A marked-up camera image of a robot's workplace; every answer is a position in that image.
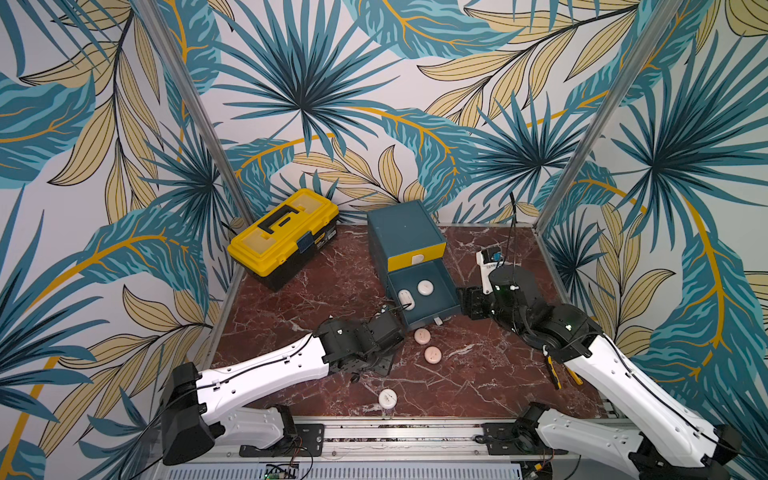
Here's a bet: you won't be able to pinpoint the white oval earphone case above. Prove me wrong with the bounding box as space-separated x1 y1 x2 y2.
397 289 415 311

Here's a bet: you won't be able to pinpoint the yellow top drawer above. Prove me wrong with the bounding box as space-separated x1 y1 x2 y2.
386 241 446 272

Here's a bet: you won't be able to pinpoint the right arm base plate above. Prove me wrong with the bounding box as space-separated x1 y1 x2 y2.
475 422 543 456

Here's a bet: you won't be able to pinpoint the aluminium front rail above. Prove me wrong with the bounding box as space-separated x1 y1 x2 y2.
140 416 667 480

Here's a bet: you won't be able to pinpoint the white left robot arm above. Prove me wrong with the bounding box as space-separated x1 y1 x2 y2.
157 310 406 466

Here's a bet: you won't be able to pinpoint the teal drawer cabinet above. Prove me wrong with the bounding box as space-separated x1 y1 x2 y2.
367 200 447 286

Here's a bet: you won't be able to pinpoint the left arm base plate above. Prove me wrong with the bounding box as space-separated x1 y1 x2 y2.
238 423 325 458

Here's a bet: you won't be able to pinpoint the pink round earphone case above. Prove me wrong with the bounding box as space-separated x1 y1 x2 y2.
424 346 442 365
413 328 431 345

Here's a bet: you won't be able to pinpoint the teal drawer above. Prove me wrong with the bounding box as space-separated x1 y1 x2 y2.
386 259 461 331

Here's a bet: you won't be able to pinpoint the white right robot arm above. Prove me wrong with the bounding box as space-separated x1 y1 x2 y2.
457 265 742 479

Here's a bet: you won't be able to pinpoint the white round earphone case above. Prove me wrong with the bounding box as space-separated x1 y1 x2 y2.
417 280 434 296
378 388 398 410

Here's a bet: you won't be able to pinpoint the yellow and black toolbox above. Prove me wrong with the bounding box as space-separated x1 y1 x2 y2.
227 189 340 291

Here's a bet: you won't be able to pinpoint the yellow handled pliers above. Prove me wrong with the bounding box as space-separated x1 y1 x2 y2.
544 353 584 391

